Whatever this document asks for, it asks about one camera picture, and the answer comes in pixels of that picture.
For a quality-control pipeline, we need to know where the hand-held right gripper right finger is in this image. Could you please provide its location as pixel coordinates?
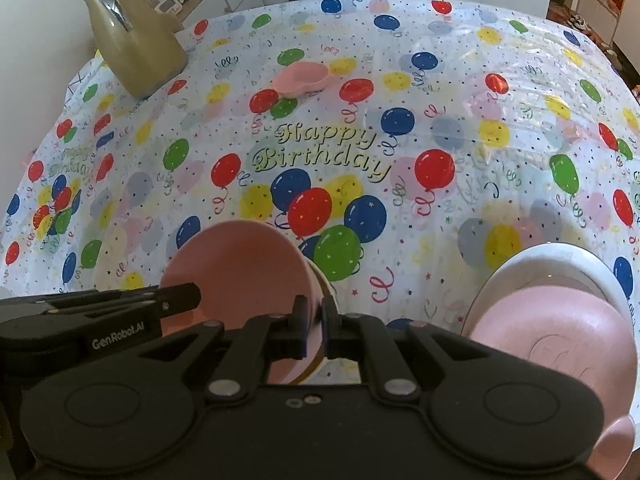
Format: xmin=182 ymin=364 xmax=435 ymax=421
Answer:
xmin=322 ymin=296 xmax=493 ymax=403

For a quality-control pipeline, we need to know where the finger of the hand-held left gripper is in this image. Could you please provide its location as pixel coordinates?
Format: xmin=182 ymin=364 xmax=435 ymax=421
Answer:
xmin=154 ymin=282 xmax=202 ymax=318

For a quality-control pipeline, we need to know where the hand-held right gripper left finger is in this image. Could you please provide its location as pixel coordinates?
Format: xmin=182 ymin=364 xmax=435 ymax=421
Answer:
xmin=142 ymin=296 xmax=310 ymax=402

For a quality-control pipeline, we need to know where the white plate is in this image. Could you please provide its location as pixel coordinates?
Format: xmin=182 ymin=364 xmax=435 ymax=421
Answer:
xmin=459 ymin=242 xmax=632 ymax=341

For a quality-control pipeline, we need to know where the pink plate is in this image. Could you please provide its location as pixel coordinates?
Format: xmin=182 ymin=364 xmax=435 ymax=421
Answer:
xmin=469 ymin=292 xmax=640 ymax=433

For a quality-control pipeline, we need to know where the balloon print tablecloth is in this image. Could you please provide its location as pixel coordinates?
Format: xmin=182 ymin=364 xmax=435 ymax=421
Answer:
xmin=0 ymin=0 xmax=640 ymax=376

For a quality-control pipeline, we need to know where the small pink bowl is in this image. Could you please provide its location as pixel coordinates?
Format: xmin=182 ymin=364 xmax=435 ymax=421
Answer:
xmin=272 ymin=60 xmax=332 ymax=99

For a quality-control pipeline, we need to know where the beige thermos jug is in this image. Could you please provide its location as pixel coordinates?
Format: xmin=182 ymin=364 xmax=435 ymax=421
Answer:
xmin=74 ymin=0 xmax=190 ymax=100

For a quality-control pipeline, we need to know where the row of shoes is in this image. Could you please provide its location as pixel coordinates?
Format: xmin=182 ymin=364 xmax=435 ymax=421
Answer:
xmin=570 ymin=14 xmax=626 ymax=73

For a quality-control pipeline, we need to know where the white cabinet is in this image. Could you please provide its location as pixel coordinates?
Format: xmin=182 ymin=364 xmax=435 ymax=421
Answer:
xmin=550 ymin=0 xmax=640 ymax=51

